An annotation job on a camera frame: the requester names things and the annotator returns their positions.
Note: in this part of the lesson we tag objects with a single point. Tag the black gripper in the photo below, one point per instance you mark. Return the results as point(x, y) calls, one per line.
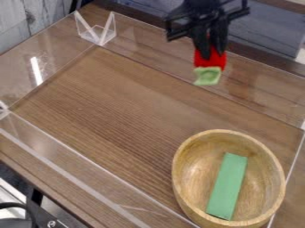
point(195, 15)

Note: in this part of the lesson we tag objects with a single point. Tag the red plush strawberry toy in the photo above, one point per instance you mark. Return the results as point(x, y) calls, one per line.
point(208, 68)

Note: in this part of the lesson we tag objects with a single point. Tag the wooden oval bowl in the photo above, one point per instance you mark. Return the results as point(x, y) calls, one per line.
point(194, 169)

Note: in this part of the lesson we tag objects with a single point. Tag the green rectangular block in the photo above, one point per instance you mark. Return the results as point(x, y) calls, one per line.
point(227, 186)

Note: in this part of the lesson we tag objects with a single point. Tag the clear acrylic barrier panel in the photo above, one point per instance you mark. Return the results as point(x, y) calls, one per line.
point(109, 178)

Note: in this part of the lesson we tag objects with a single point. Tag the black table leg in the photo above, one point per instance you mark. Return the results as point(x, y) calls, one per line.
point(33, 200)

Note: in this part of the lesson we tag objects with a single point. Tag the clear acrylic corner bracket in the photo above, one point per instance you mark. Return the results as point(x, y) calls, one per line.
point(96, 34)

